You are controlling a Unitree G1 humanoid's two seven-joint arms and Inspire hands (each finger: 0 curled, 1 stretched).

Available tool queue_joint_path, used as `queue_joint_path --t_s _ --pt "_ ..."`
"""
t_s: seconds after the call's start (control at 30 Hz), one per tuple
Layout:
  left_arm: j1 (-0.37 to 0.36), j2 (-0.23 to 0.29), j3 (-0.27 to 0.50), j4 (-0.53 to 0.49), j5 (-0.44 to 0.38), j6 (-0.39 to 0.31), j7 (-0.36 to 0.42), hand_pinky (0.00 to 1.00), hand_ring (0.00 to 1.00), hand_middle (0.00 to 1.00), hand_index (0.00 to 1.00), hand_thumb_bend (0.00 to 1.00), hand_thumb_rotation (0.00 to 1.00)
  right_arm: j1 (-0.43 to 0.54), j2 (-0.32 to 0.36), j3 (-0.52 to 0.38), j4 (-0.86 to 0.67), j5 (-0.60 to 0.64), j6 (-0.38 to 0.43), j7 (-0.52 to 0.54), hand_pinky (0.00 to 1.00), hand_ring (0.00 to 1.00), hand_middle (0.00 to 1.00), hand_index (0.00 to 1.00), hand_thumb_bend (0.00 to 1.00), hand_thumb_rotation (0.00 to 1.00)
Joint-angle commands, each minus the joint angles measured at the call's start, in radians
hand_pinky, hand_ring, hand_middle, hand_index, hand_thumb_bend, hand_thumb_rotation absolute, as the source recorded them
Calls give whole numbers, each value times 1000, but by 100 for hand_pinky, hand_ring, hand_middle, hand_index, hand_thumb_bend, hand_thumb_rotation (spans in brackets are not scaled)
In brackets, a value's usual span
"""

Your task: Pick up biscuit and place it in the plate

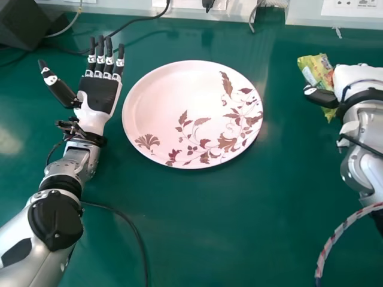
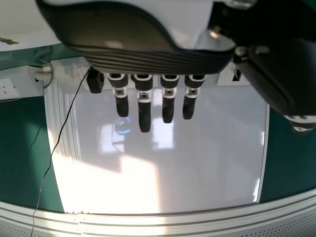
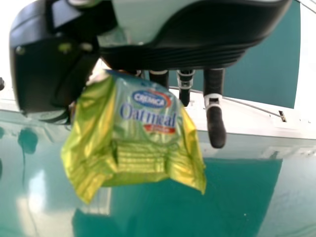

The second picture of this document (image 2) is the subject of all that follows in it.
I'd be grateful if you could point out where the black plug adapter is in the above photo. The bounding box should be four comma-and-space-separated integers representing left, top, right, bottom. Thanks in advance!
87, 67, 105, 94

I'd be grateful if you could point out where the thin black plug cable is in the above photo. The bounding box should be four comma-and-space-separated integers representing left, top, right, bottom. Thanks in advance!
30, 70, 92, 237

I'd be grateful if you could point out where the grooved white rail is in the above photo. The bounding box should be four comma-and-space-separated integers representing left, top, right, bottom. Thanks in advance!
43, 85, 83, 213

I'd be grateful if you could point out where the grey ribbed hose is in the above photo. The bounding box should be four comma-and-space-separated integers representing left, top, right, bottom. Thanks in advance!
34, 61, 54, 89

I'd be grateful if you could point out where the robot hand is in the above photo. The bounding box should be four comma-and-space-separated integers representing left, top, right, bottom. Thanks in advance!
36, 0, 316, 135

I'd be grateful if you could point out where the plate with brown leaf pattern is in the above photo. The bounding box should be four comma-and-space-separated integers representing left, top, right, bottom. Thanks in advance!
0, 0, 65, 53

